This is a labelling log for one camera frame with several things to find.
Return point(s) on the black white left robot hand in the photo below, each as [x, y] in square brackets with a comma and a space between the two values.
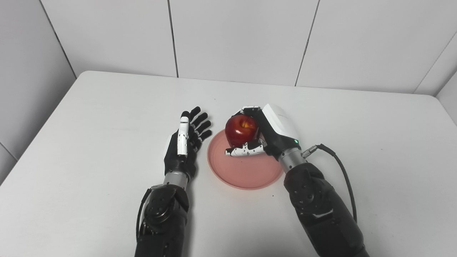
[176, 160]

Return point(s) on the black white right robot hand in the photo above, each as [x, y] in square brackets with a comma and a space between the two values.
[276, 132]

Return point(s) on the red apple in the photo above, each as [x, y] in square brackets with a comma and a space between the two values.
[239, 130]

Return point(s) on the pink plate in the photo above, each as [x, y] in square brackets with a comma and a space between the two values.
[250, 171]

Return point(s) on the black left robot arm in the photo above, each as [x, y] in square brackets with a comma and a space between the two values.
[164, 217]

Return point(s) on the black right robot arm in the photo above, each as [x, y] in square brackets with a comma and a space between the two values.
[321, 210]

